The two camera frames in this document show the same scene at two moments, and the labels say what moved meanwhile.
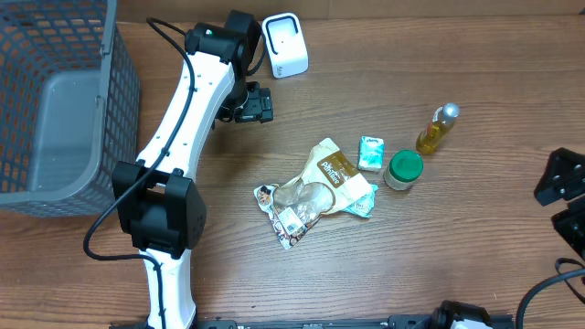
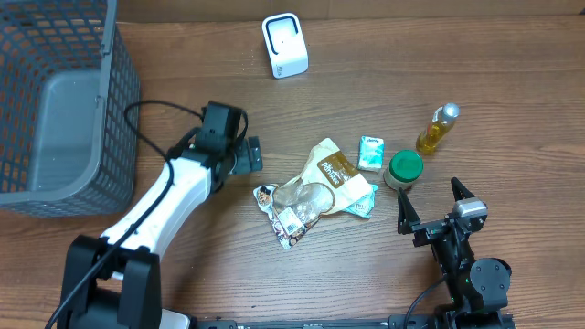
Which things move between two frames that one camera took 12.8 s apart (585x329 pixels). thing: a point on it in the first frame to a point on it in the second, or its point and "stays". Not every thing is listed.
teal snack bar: (364, 204) stays
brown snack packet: (329, 183) stays
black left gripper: (260, 108) to (249, 160)
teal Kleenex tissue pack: (371, 153) stays
